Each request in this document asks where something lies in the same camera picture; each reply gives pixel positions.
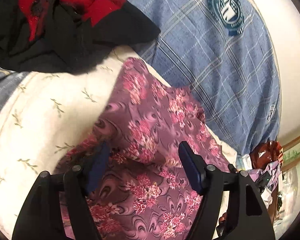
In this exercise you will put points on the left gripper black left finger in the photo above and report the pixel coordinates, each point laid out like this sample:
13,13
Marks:
40,216

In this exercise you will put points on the blue plaid quilt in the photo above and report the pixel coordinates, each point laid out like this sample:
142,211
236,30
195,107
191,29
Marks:
222,51

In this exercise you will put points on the dark red plastic bag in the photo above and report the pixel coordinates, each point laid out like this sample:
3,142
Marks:
266,153

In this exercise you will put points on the black and red garment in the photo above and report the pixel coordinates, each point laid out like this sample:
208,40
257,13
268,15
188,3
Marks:
68,36

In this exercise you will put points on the cream leaf-print blanket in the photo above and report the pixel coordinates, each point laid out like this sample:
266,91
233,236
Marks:
45,117

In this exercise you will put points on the lilac printed cloth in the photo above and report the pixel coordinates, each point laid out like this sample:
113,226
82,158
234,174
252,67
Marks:
266,179

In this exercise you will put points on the small white-blue box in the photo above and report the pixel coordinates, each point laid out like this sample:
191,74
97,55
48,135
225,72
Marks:
244,162

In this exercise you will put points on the purple floral shirt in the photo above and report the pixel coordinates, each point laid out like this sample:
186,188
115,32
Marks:
144,192

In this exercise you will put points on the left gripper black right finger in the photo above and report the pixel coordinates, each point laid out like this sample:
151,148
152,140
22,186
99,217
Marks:
231,206

